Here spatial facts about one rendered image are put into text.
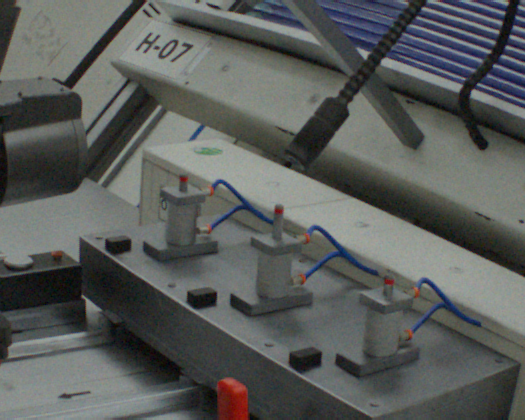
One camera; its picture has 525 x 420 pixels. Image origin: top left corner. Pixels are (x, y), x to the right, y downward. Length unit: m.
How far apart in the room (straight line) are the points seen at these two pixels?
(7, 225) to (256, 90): 0.26
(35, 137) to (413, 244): 0.34
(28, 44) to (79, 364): 1.27
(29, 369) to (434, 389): 0.29
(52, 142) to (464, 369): 0.29
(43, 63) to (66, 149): 1.42
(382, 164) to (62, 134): 0.37
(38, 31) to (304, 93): 1.05
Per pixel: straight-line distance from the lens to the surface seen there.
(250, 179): 1.05
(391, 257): 0.90
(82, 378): 0.87
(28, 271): 0.93
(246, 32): 1.20
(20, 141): 0.70
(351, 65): 0.94
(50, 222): 1.17
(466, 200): 0.94
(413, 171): 0.99
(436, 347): 0.81
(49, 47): 2.13
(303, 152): 0.76
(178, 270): 0.90
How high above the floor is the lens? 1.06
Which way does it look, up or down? 10 degrees up
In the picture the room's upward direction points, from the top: 38 degrees clockwise
